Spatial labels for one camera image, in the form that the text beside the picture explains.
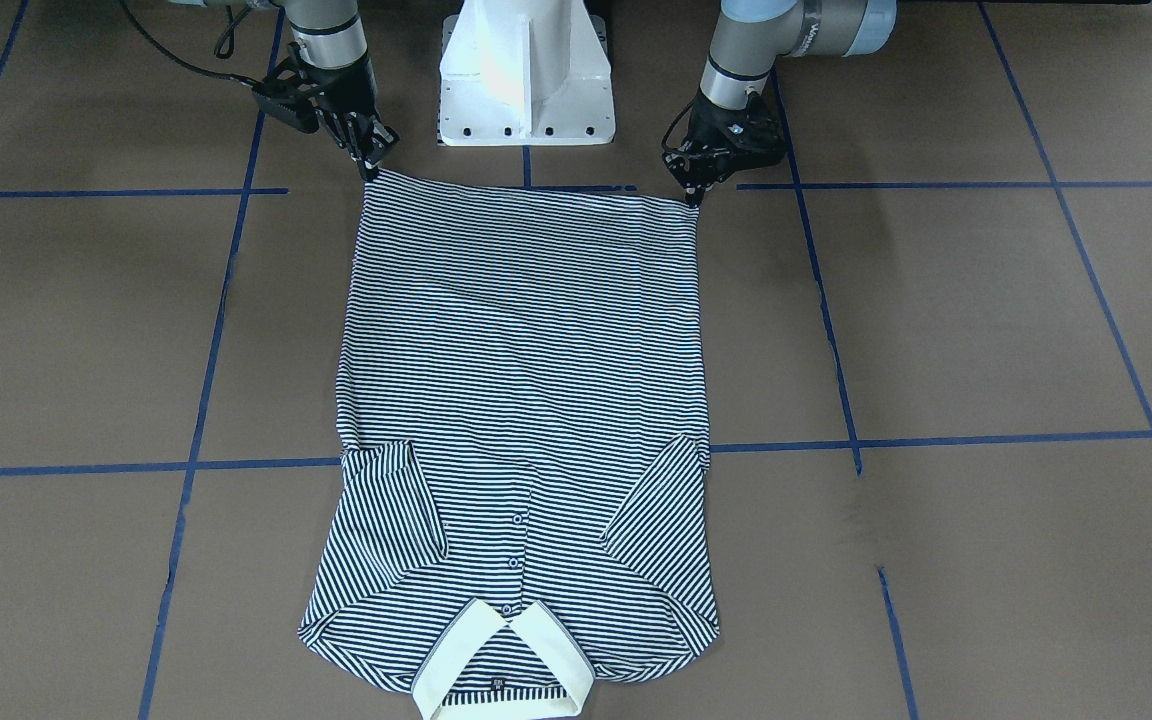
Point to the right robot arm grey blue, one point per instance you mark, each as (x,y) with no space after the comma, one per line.
(325,34)

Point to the striped polo shirt cream collar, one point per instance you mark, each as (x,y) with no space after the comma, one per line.
(522,408)

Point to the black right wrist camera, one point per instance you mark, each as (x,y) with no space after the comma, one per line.
(285,95)

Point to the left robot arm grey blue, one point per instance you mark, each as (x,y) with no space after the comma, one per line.
(750,36)

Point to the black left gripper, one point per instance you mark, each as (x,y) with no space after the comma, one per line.
(708,165)

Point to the white column pedestal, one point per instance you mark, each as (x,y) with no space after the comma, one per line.
(525,73)

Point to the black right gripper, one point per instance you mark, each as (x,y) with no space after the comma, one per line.
(346,88)

